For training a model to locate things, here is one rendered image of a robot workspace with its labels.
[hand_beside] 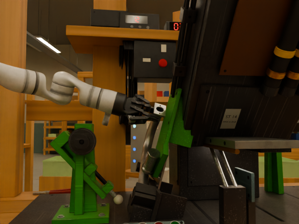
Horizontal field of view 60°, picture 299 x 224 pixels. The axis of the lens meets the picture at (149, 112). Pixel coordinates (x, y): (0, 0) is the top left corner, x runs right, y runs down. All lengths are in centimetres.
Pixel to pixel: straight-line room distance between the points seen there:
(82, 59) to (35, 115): 1037
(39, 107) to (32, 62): 1109
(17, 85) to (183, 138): 49
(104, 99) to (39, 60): 1142
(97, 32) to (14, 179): 66
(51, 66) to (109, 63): 1082
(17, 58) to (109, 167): 58
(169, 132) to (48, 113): 65
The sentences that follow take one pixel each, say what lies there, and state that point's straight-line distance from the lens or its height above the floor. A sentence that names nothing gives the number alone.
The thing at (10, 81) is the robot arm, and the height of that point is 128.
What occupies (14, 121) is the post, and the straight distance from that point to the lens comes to 117.
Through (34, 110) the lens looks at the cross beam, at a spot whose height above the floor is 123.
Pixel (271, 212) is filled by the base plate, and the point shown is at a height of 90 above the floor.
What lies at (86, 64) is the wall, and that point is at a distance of 1147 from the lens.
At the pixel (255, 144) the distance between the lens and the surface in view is 64.
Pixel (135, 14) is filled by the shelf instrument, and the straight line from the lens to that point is 111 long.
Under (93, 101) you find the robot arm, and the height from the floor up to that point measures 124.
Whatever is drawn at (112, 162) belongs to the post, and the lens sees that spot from 111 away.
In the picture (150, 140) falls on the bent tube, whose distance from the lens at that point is 90.
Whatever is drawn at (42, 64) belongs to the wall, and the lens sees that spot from 1210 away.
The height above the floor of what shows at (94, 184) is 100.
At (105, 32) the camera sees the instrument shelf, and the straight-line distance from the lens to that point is 104.
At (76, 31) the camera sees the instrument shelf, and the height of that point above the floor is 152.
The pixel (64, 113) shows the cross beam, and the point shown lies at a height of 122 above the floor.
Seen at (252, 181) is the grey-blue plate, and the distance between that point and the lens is 75.
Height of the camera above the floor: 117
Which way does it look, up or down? 3 degrees up
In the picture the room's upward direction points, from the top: straight up
